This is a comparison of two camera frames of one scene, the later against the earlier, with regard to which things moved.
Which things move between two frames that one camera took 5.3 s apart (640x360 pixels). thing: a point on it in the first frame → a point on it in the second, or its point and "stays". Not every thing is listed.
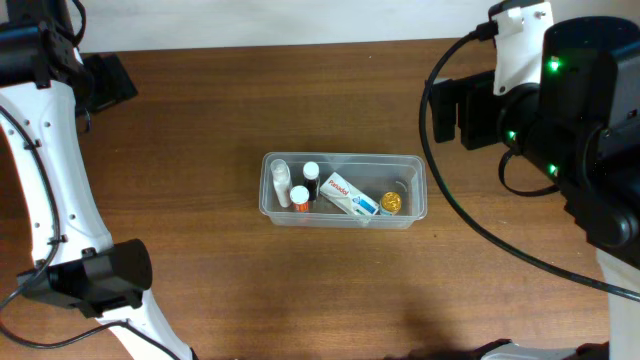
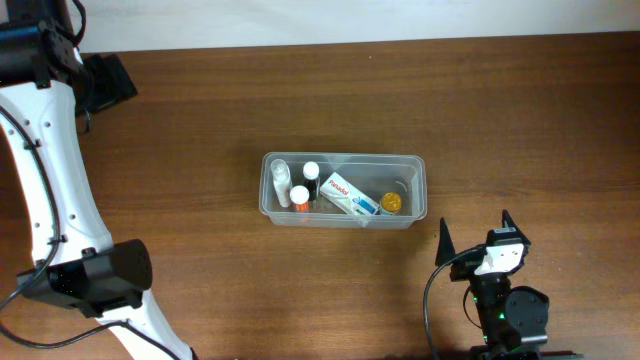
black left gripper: [111, 77] stays
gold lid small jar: [391, 202] stays
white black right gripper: [476, 111] → [465, 270]
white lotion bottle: [282, 181] stays
